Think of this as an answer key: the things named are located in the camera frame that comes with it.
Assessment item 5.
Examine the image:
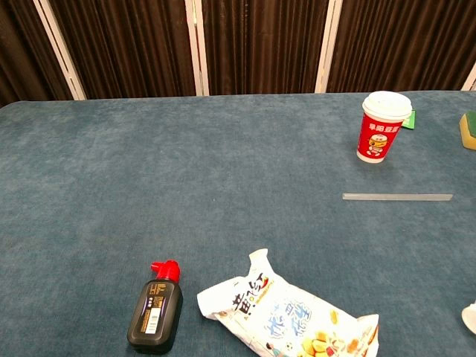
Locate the red paper cup white lid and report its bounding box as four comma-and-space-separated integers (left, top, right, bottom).
356, 91, 413, 165

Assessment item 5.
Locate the blue velvet table cover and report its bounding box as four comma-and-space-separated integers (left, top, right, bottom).
0, 90, 476, 357

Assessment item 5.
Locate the white snack bag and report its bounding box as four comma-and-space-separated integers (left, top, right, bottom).
196, 248, 380, 357

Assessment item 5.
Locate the dark curtain partition panel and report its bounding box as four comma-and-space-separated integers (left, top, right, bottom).
0, 0, 87, 109
315, 0, 476, 94
33, 0, 199, 101
193, 0, 335, 97

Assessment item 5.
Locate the black ink bottle red cap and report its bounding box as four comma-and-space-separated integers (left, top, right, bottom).
126, 259, 184, 355

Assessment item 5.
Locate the yellow green sponge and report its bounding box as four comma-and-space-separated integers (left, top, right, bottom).
458, 111, 476, 151

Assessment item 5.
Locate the white blue toothpaste tube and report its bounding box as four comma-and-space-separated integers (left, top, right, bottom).
460, 300, 476, 332

